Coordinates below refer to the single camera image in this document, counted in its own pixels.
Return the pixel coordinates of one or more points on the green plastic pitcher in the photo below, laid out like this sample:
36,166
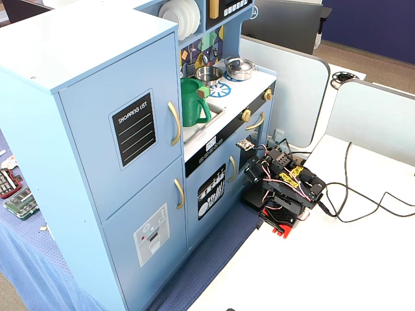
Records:
191,103

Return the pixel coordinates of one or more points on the red robot base mount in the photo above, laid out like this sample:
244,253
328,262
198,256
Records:
282,228

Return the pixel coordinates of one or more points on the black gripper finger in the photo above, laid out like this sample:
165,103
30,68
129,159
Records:
265,199
252,198

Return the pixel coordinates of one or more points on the light grey desk divider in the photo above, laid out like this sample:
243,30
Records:
291,97
373,123

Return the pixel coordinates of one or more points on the yellow printed name tag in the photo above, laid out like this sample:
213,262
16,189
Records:
291,176

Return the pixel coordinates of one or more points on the fridge door with dispenser print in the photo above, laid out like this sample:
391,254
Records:
116,252

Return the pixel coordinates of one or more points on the red black bit case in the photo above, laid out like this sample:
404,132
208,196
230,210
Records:
8,184

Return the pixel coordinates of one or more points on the fridge door with shopping list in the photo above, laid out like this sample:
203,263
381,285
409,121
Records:
87,145

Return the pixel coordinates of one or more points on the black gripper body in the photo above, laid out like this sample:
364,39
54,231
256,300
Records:
252,171

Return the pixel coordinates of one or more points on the small green wooden block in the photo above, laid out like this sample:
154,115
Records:
203,91

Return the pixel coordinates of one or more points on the open steel toy pan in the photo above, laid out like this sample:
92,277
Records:
207,74

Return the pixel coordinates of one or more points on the oven door with window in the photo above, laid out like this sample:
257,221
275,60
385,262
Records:
267,123

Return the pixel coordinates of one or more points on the black desk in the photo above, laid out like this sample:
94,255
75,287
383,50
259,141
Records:
282,22

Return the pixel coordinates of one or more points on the dishwasher door with dish print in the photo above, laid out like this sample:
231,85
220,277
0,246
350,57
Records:
194,233

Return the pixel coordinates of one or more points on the blue woven table mat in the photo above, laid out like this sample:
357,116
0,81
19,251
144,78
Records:
220,252

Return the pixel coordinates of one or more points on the steel toy pot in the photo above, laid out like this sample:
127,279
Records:
240,76

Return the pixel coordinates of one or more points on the small camera circuit board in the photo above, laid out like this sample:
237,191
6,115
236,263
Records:
245,144

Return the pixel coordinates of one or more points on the orange white packet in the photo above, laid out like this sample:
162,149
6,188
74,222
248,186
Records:
7,162

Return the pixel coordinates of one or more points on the grey toy sink basin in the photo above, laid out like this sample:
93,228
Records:
214,113

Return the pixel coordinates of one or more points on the gold stove knob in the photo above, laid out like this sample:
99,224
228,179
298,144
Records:
247,114
268,94

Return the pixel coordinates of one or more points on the dark brown furniture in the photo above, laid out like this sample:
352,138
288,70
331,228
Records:
19,9

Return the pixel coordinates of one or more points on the grey power outlet box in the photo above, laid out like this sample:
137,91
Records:
278,134

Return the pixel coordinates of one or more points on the steel toy skimmer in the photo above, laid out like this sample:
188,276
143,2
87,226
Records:
205,59

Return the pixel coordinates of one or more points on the steel pot lid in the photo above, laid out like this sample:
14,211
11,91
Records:
239,64

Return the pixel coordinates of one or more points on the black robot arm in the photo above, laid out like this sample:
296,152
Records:
285,194

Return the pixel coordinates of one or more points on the blue toy kitchen body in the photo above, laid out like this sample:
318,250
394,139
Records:
81,48

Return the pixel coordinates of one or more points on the clear case with green insert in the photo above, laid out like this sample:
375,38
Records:
21,204

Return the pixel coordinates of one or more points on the white toy plate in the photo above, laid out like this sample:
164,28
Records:
168,14
196,19
186,19

